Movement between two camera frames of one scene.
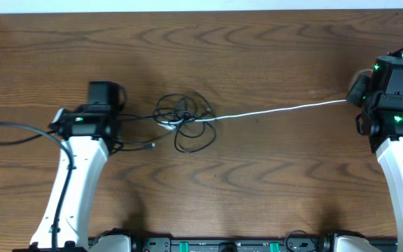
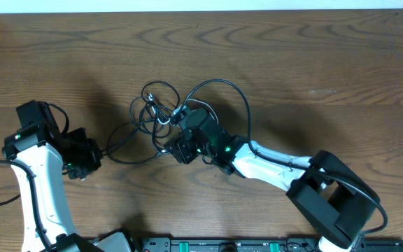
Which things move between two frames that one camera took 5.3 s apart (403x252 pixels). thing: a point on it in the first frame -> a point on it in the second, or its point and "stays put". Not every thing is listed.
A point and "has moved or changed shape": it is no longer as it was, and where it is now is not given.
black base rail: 303,244 stays put
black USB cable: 187,114 has moved or changed shape
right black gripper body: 357,94 -> 189,149
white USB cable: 171,124 has moved or changed shape
